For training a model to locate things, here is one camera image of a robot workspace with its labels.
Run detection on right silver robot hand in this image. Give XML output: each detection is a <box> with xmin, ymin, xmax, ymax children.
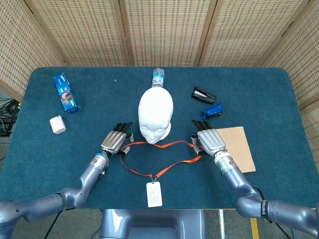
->
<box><xmin>190</xmin><ymin>119</ymin><xmax>228</xmax><ymax>157</ymax></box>

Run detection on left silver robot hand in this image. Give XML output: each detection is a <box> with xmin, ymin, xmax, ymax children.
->
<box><xmin>100</xmin><ymin>121</ymin><xmax>134</xmax><ymax>156</ymax></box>

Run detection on orange ID lanyard strap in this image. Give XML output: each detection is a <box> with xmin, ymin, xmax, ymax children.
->
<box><xmin>120</xmin><ymin>140</ymin><xmax>204</xmax><ymax>182</ymax></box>

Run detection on white ID badge card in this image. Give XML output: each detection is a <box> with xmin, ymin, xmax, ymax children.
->
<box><xmin>146</xmin><ymin>182</ymin><xmax>163</xmax><ymax>208</ymax></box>

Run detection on white mannequin head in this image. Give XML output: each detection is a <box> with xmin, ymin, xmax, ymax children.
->
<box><xmin>138</xmin><ymin>87</ymin><xmax>174</xmax><ymax>144</ymax></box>

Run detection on kraft spiral notebook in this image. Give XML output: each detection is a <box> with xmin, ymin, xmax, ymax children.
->
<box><xmin>215</xmin><ymin>126</ymin><xmax>257</xmax><ymax>173</ymax></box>

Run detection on blue stapler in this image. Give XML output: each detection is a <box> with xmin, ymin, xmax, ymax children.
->
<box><xmin>201</xmin><ymin>102</ymin><xmax>223</xmax><ymax>120</ymax></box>

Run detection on teal table cloth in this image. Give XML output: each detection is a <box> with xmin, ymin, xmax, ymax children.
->
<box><xmin>0</xmin><ymin>66</ymin><xmax>319</xmax><ymax>210</ymax></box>

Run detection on black stapler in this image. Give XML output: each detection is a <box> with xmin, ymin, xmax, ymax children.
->
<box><xmin>191</xmin><ymin>86</ymin><xmax>217</xmax><ymax>105</ymax></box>

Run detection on pink tissue pack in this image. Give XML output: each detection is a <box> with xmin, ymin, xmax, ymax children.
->
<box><xmin>49</xmin><ymin>115</ymin><xmax>67</xmax><ymax>135</ymax></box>

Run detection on blue Oreo cookie box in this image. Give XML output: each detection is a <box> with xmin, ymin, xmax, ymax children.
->
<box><xmin>52</xmin><ymin>73</ymin><xmax>81</xmax><ymax>115</ymax></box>

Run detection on clear plastic water bottle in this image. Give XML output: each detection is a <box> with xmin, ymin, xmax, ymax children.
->
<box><xmin>151</xmin><ymin>67</ymin><xmax>166</xmax><ymax>89</ymax></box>

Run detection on grey robot torso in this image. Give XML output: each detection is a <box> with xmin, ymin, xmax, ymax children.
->
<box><xmin>99</xmin><ymin>209</ymin><xmax>207</xmax><ymax>239</ymax></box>

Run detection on woven bamboo folding screen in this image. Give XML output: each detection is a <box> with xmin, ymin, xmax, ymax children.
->
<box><xmin>0</xmin><ymin>0</ymin><xmax>319</xmax><ymax>145</ymax></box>

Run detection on black floor cables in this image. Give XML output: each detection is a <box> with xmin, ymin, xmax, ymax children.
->
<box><xmin>0</xmin><ymin>98</ymin><xmax>22</xmax><ymax>136</ymax></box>

